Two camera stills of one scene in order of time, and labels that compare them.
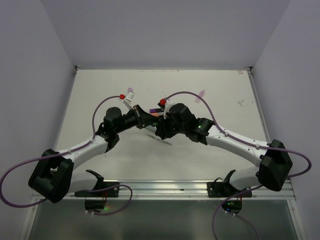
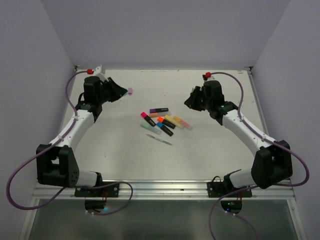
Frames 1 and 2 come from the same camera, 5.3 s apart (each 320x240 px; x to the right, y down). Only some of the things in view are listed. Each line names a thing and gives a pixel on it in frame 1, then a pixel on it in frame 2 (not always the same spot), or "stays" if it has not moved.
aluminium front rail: (138, 190) stays
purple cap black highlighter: (153, 110) stays
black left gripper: (142, 118) → (118, 91)
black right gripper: (162, 130) → (191, 102)
